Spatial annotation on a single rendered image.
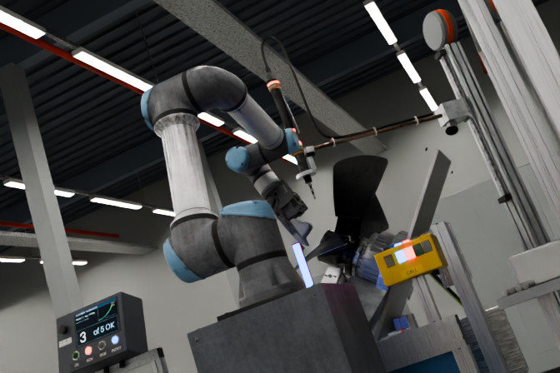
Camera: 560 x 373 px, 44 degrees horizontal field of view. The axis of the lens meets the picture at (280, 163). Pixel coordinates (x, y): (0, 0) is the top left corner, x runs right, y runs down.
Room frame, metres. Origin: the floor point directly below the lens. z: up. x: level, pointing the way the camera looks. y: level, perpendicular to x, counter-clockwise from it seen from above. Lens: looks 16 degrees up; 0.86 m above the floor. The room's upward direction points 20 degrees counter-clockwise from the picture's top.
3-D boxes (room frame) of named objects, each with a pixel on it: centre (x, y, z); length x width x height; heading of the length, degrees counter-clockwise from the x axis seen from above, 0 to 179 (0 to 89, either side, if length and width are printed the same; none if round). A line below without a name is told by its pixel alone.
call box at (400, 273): (1.88, -0.24, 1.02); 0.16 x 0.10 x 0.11; 72
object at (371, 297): (2.25, -0.09, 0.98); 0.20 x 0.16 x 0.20; 72
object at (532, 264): (2.31, -0.68, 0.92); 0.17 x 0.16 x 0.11; 72
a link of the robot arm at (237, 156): (2.02, 0.09, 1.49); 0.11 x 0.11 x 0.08; 75
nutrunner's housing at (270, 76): (2.31, -0.07, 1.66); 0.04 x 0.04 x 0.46
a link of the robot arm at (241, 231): (1.54, 0.12, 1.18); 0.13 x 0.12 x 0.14; 75
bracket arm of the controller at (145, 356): (2.16, 0.64, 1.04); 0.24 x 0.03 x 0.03; 72
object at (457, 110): (2.50, -0.67, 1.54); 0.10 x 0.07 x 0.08; 107
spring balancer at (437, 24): (2.52, -0.76, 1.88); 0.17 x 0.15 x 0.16; 162
